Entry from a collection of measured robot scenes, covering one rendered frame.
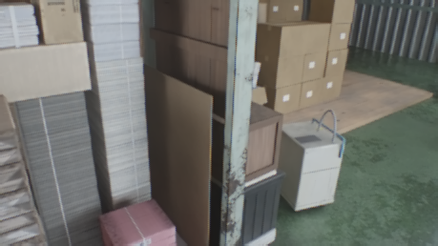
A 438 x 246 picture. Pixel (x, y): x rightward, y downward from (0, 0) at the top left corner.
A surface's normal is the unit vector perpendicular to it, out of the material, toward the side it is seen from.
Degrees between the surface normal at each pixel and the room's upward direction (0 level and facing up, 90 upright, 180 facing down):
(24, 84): 90
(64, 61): 90
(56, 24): 90
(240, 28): 90
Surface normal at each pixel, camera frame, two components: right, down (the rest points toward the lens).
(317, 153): 0.32, 0.39
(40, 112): 0.59, 0.33
